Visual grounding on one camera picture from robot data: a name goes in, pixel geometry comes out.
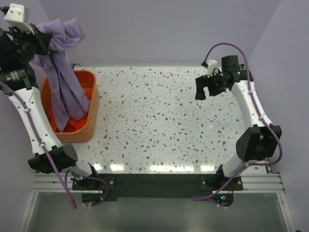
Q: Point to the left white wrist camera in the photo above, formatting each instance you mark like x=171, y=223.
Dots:
x=16, y=15

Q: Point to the orange t shirt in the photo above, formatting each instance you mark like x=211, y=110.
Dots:
x=77, y=123

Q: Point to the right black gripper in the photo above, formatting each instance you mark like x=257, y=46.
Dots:
x=201, y=82

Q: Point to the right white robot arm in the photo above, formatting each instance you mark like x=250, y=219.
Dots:
x=261, y=136

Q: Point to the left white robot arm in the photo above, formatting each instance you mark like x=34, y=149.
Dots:
x=18, y=83

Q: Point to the purple t shirt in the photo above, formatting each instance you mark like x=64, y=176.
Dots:
x=65, y=37

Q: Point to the orange plastic bin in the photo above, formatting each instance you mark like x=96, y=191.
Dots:
x=86, y=79

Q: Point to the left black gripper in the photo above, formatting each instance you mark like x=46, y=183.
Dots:
x=43, y=40

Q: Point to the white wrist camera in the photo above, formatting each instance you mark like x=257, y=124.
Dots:
x=16, y=15
x=211, y=66

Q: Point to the aluminium frame rail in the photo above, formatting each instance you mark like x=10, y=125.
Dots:
x=249, y=183

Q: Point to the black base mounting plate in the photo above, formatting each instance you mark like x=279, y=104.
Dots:
x=197, y=187

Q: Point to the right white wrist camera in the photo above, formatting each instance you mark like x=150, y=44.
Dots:
x=211, y=66

